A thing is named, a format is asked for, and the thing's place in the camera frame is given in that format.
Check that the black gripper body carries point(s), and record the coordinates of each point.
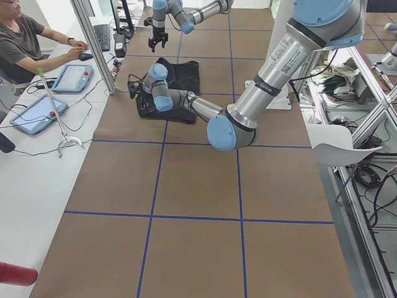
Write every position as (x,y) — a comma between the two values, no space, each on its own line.
(157,33)
(142,100)

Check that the black graphic t-shirt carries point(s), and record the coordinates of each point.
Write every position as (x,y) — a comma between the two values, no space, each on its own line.
(183,77)

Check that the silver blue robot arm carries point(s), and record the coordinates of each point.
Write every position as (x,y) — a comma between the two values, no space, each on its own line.
(186,20)
(314,25)

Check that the person's left hand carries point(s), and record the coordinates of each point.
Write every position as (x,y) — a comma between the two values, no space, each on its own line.
(74,53)

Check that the person's right hand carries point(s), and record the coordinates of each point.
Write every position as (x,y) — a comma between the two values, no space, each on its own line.
(78,43)

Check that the black monitor stand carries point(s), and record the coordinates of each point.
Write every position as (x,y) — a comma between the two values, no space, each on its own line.
(123,26)

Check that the black keyboard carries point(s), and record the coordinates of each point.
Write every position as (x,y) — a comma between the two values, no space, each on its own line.
(102,33)

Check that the black computer mouse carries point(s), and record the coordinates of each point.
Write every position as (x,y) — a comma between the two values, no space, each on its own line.
(85,56)

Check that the far teach pendant tablet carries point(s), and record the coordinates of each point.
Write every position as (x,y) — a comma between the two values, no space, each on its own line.
(72,79)

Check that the teach pendant tablet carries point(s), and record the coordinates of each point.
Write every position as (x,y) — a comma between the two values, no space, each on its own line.
(72,79)
(36,117)

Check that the reacher grabber stick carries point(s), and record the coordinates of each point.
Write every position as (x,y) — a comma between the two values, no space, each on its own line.
(66,138)

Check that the near teach pendant tablet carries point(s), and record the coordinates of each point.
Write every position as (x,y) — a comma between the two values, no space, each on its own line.
(36,117)

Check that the seated person in grey shirt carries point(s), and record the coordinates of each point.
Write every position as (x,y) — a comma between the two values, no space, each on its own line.
(21,55)

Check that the white plastic chair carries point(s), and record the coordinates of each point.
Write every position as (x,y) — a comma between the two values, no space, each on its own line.
(333,145)

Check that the red cylinder bottle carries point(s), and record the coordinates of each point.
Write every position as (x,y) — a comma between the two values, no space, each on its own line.
(17,275)

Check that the aluminium frame post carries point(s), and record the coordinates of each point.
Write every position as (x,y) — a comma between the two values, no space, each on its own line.
(88,31)

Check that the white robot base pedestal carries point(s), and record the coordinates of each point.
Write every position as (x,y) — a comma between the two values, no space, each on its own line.
(284,12)

